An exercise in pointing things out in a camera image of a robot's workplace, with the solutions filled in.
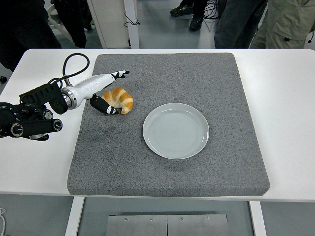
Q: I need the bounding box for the white post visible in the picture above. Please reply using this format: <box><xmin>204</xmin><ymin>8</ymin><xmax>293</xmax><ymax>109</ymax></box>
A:
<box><xmin>124</xmin><ymin>0</ymin><xmax>140</xmax><ymax>49</ymax></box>

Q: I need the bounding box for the thin white cable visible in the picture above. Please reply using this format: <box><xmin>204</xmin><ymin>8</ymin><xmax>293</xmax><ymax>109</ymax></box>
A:
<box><xmin>0</xmin><ymin>207</ymin><xmax>7</xmax><ymax>233</ymax></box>

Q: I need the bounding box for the white table leg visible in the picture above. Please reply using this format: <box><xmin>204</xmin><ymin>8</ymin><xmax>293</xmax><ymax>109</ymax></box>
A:
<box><xmin>249</xmin><ymin>201</ymin><xmax>268</xmax><ymax>236</ymax></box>
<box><xmin>64</xmin><ymin>196</ymin><xmax>86</xmax><ymax>236</ymax></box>

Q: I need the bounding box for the black floor cable bundle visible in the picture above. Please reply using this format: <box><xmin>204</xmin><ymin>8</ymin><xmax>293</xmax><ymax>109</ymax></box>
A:
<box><xmin>203</xmin><ymin>0</ymin><xmax>222</xmax><ymax>25</ymax></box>

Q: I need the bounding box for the white curved chair frame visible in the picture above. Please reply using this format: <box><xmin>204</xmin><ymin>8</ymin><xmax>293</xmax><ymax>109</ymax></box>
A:
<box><xmin>46</xmin><ymin>0</ymin><xmax>74</xmax><ymax>44</ymax></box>

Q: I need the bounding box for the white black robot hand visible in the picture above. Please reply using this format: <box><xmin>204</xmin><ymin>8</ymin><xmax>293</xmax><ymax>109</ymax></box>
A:
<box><xmin>72</xmin><ymin>70</ymin><xmax>130</xmax><ymax>116</ymax></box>

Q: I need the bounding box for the thin black cable on post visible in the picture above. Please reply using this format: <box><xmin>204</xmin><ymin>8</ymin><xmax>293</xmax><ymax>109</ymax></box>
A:
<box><xmin>124</xmin><ymin>12</ymin><xmax>140</xmax><ymax>27</ymax></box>

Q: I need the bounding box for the light grey round plate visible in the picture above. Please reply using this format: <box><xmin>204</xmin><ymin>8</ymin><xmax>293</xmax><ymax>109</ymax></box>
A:
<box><xmin>142</xmin><ymin>102</ymin><xmax>210</xmax><ymax>160</ymax></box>

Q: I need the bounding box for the grey metal plate with screws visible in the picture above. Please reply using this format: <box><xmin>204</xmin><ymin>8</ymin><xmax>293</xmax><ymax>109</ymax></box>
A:
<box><xmin>106</xmin><ymin>214</ymin><xmax>229</xmax><ymax>236</ymax></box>

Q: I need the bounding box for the grey speckled mat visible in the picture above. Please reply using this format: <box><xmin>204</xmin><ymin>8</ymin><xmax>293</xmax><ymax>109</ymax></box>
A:
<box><xmin>66</xmin><ymin>52</ymin><xmax>271</xmax><ymax>197</ymax></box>

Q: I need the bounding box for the person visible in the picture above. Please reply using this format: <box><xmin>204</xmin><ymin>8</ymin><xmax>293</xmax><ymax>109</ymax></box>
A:
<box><xmin>0</xmin><ymin>0</ymin><xmax>62</xmax><ymax>73</ymax></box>
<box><xmin>213</xmin><ymin>0</ymin><xmax>268</xmax><ymax>49</ymax></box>
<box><xmin>170</xmin><ymin>0</ymin><xmax>222</xmax><ymax>32</ymax></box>
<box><xmin>53</xmin><ymin>0</ymin><xmax>87</xmax><ymax>49</ymax></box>
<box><xmin>250</xmin><ymin>0</ymin><xmax>315</xmax><ymax>49</ymax></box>

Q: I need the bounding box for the white cabinet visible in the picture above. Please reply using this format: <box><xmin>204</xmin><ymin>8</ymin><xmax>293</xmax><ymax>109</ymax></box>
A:
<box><xmin>87</xmin><ymin>0</ymin><xmax>130</xmax><ymax>49</ymax></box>

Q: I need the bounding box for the golden croissant bread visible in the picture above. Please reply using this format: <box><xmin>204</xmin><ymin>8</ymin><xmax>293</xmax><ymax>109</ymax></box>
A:
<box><xmin>101</xmin><ymin>87</ymin><xmax>134</xmax><ymax>115</ymax></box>

